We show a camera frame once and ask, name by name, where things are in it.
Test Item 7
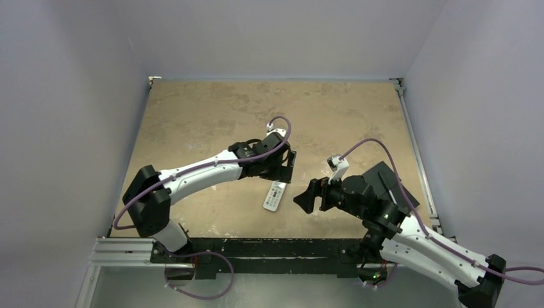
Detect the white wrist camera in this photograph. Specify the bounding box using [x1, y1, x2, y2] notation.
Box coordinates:
[266, 122, 287, 137]
[327, 155, 349, 184]

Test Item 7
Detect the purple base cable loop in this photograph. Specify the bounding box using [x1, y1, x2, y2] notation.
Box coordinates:
[164, 252, 235, 301]

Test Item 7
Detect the black flat plate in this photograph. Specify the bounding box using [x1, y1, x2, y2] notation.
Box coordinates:
[362, 161, 409, 209]

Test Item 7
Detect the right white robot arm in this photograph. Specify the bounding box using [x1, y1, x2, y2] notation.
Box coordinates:
[293, 175, 506, 307]

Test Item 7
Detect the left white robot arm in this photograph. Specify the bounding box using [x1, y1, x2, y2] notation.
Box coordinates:
[122, 130, 297, 262]

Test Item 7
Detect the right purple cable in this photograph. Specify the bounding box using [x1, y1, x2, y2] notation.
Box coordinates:
[338, 138, 544, 286]

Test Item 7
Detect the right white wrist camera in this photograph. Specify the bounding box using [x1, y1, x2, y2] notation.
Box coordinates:
[327, 155, 349, 184]

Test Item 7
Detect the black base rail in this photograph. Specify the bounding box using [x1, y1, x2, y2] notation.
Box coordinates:
[151, 237, 402, 282]

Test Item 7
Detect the white remote control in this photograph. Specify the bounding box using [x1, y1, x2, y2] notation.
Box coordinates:
[262, 181, 287, 212]

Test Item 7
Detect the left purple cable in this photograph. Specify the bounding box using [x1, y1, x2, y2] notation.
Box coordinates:
[113, 115, 293, 231]

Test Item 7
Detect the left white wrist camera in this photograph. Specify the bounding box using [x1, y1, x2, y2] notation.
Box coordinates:
[266, 122, 287, 137]

